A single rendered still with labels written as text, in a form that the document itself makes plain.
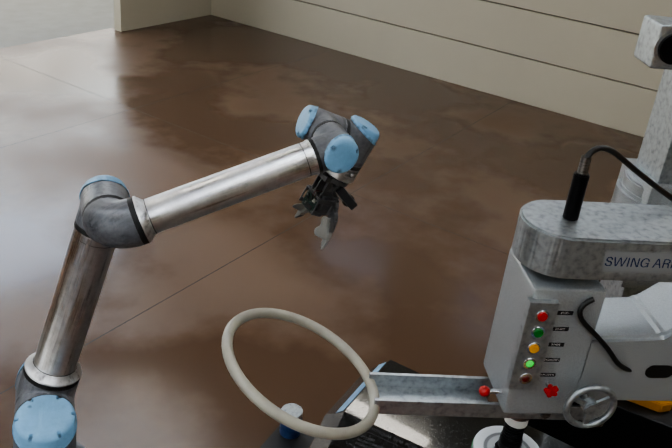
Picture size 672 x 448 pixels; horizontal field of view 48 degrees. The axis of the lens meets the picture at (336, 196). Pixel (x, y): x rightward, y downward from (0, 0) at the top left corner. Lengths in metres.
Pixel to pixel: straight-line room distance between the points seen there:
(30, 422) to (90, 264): 0.42
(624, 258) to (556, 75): 6.49
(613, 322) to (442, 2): 6.89
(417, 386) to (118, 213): 1.04
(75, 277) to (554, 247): 1.20
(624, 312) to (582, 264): 0.35
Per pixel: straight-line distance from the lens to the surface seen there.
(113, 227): 1.78
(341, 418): 2.58
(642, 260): 2.06
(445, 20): 8.85
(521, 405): 2.23
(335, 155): 1.79
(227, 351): 2.04
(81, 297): 2.02
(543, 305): 2.01
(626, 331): 2.23
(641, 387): 2.34
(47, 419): 2.09
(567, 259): 1.98
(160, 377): 3.97
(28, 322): 4.42
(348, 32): 9.54
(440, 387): 2.33
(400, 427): 2.56
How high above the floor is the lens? 2.55
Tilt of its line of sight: 26 degrees down
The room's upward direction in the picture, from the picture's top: 6 degrees clockwise
